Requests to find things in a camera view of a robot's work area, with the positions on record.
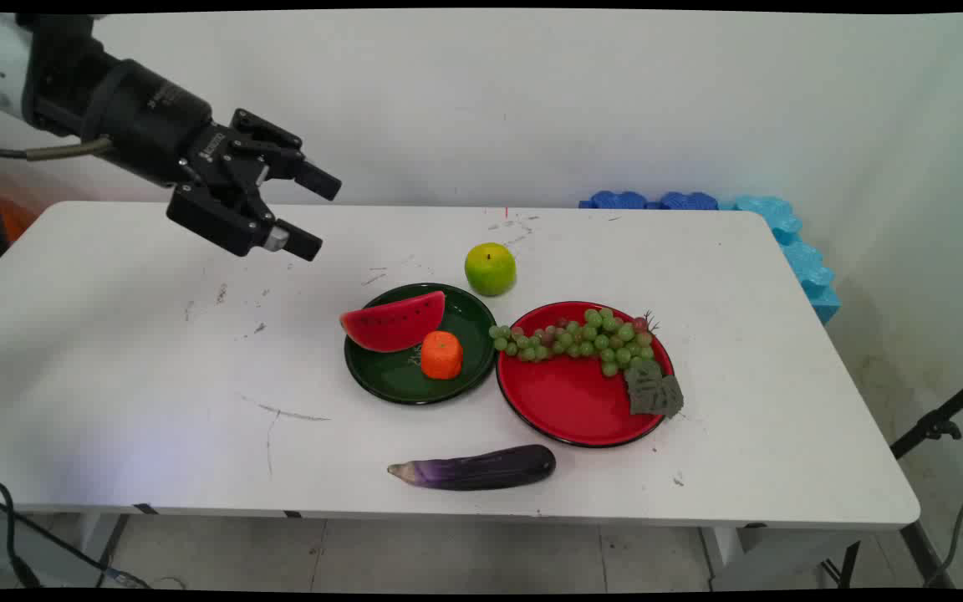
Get dark green plate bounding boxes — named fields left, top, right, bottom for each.
left=344, top=283, right=498, bottom=406

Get purple eggplant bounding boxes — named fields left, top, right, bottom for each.
left=386, top=444, right=558, bottom=492

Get green apple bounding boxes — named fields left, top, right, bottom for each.
left=464, top=242, right=517, bottom=297

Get light blue foam mat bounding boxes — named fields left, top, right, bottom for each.
left=720, top=195, right=843, bottom=326

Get black floor cable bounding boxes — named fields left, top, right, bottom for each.
left=0, top=478, right=41, bottom=588
left=0, top=490, right=152, bottom=589

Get gripper cable along arm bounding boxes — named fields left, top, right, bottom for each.
left=0, top=136, right=115, bottom=161

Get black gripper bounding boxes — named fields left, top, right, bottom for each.
left=83, top=59, right=343, bottom=263

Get green grape bunch with leaf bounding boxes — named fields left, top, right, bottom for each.
left=488, top=307, right=685, bottom=418

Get dark blue foam mat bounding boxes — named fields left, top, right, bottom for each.
left=654, top=191, right=719, bottom=211
left=578, top=190, right=650, bottom=210

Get orange carrot chunk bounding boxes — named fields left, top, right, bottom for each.
left=420, top=330, right=464, bottom=381

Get red plate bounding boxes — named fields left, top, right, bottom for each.
left=496, top=301, right=675, bottom=448

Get black table leg brace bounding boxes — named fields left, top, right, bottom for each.
left=95, top=513, right=131, bottom=588
left=820, top=520, right=955, bottom=588

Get red watermelon slice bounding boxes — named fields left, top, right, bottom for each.
left=339, top=290, right=446, bottom=354

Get black tripod stand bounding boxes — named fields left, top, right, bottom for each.
left=889, top=366, right=963, bottom=461

